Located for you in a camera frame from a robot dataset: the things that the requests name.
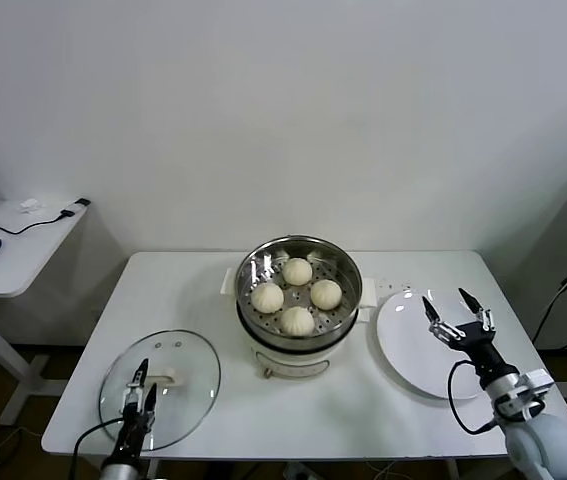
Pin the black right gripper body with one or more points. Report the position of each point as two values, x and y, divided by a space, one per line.
480 350

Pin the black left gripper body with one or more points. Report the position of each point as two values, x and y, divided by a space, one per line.
130 435

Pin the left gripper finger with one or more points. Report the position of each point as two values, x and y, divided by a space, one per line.
139 375
151 397

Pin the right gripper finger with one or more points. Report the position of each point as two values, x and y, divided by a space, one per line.
470 301
431 312

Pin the white steamed baozi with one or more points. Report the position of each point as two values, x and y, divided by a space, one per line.
267 298
326 294
297 271
297 321

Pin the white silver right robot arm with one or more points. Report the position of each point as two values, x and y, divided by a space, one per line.
543 445

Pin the perforated steel steamer basket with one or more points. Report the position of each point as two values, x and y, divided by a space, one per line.
253 270

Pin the white round plate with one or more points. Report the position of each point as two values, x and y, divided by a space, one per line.
403 340

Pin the cream electric cooker base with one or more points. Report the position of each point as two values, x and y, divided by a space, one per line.
293 366

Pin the white side desk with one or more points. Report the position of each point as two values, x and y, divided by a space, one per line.
23 260

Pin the crumpled white tissue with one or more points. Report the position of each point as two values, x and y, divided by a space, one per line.
30 204

